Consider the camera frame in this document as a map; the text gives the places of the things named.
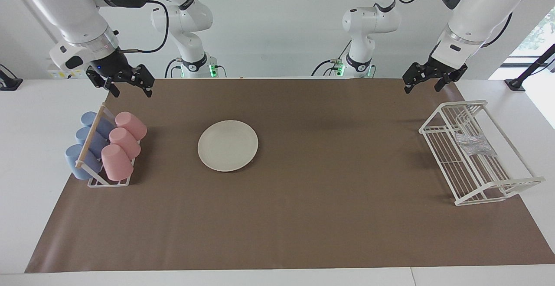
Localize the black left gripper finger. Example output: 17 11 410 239
403 63 428 94
435 65 468 91

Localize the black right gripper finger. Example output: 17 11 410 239
86 70 121 98
130 64 155 98

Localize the cream round plate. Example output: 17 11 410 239
198 120 259 172

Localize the blue plastic cup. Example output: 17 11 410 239
75 127 109 159
65 144 103 180
81 111 114 138

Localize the pink plastic cup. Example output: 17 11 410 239
101 144 134 181
109 127 141 160
115 111 147 141

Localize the cup rack with wooden rod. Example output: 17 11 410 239
75 103 141 188

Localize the black pole stand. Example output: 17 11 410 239
504 43 555 92

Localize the brown table mat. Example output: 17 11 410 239
25 78 555 273

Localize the black base cable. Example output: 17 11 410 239
311 43 349 77
165 58 187 78

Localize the white wall outlet box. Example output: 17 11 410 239
46 63 91 79

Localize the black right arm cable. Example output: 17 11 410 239
119 0 170 53

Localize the white wire dish rack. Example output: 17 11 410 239
418 100 546 206

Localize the black clamp mount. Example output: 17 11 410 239
0 64 23 91

